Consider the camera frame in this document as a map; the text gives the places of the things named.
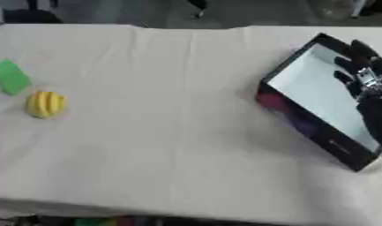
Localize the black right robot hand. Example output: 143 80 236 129
333 39 382 146

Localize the black box with white inside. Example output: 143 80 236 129
255 32 382 173

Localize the yellow toy banana bunch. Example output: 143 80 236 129
24 90 69 120

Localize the black chair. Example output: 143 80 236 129
0 8 64 25

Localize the green rectangular block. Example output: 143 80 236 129
0 58 34 96

